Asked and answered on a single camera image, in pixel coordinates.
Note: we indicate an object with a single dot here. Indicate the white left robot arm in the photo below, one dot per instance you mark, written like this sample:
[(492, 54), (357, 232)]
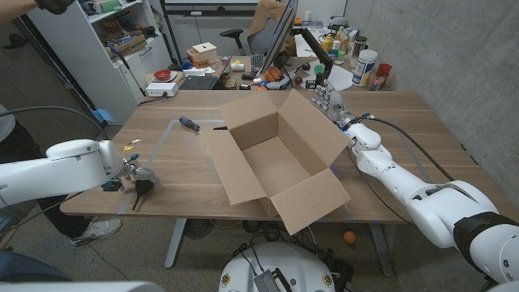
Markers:
[(52, 174)]

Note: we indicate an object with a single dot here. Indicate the black rubber air blower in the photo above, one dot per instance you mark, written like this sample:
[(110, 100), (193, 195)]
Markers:
[(142, 188)]

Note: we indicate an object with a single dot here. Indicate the person's black gloved hand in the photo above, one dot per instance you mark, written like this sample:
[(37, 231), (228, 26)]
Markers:
[(54, 6)]

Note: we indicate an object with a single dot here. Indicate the white shelf cabinet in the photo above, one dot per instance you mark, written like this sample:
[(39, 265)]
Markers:
[(73, 77)]

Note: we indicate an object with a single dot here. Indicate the short grey tape strip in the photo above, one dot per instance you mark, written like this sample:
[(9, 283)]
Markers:
[(413, 158)]

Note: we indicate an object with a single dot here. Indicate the long grey tape strip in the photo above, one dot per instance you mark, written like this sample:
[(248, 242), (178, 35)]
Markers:
[(162, 140)]

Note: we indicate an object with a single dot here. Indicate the grey office chair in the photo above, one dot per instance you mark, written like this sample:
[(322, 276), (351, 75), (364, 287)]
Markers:
[(263, 40)]

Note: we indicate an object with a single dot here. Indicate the white sneaker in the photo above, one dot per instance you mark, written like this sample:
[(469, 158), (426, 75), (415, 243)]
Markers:
[(97, 231)]

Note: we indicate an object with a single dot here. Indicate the black keyboard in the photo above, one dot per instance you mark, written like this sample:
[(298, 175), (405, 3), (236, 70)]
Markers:
[(257, 63)]

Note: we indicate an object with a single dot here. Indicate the white canister blue label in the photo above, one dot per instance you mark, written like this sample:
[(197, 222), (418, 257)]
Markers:
[(363, 69)]

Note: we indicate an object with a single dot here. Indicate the red bowl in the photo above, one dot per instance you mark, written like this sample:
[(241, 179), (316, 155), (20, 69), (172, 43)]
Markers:
[(162, 75)]

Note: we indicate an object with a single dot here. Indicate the white power box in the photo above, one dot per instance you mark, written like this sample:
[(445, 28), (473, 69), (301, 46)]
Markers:
[(162, 89)]

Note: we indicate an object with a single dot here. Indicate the small light wooden box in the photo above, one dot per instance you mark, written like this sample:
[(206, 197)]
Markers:
[(202, 54)]

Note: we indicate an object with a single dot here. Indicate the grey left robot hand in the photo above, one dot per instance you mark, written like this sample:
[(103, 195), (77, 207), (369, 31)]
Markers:
[(142, 174)]

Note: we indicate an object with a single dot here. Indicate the open brown cardboard box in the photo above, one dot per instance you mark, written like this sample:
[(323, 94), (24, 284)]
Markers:
[(280, 166)]

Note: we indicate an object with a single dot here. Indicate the person's bare forearm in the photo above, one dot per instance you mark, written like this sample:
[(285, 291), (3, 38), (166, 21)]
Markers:
[(16, 9)]

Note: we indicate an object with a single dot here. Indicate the black computer monitor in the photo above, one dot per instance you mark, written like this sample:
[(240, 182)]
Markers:
[(280, 36)]

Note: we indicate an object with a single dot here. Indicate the green ball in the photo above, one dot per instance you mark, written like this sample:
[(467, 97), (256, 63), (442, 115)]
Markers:
[(319, 69)]

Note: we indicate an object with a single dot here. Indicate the white paper sheet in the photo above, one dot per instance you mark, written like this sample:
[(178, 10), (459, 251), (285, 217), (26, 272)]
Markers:
[(338, 71)]

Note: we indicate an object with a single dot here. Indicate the small black printed box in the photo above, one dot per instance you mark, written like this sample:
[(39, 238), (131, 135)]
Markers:
[(310, 85)]

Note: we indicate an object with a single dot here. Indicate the green box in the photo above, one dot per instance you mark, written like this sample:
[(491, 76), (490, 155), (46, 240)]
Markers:
[(108, 6)]

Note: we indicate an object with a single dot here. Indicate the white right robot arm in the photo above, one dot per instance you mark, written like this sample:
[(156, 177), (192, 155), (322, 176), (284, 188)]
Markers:
[(438, 211)]

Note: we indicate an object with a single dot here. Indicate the blue floor object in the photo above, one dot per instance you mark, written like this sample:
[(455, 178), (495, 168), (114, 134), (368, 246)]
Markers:
[(104, 116)]

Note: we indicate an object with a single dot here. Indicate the flat brown cardboard box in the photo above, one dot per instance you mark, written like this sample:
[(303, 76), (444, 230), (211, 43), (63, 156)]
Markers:
[(129, 46)]

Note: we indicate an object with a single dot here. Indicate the black laptop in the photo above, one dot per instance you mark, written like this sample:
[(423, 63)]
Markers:
[(198, 83)]

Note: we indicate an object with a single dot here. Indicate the blue jeans leg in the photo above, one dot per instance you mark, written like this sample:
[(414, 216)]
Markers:
[(24, 267)]

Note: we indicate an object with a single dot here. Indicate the black computer mouse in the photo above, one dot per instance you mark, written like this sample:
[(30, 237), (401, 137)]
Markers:
[(248, 76)]

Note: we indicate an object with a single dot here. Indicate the small black marker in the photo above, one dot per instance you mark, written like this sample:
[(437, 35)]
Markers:
[(221, 128)]

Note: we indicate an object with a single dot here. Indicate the small orange ball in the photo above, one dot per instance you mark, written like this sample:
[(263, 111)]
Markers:
[(350, 237)]

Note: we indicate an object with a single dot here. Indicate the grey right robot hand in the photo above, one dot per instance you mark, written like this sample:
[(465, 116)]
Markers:
[(334, 107)]

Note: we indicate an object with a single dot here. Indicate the small orange basketball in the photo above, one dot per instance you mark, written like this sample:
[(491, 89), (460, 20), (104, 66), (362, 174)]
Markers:
[(272, 74)]

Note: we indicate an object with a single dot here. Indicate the yellow bottle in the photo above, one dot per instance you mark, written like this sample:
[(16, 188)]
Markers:
[(327, 44)]

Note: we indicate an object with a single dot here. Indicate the grey round appliance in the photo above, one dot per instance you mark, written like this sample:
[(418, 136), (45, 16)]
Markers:
[(338, 22)]

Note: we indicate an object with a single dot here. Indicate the grey finned metal box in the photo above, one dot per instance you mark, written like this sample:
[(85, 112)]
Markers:
[(267, 282)]

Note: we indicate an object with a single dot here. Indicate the dark jar black lid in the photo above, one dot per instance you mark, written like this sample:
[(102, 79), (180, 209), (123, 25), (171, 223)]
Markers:
[(358, 52)]

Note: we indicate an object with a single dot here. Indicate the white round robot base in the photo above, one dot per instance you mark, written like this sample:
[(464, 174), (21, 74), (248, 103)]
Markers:
[(304, 263)]

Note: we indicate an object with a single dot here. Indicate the grey table leg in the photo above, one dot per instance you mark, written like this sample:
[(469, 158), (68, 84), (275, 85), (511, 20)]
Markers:
[(381, 251), (175, 243)]

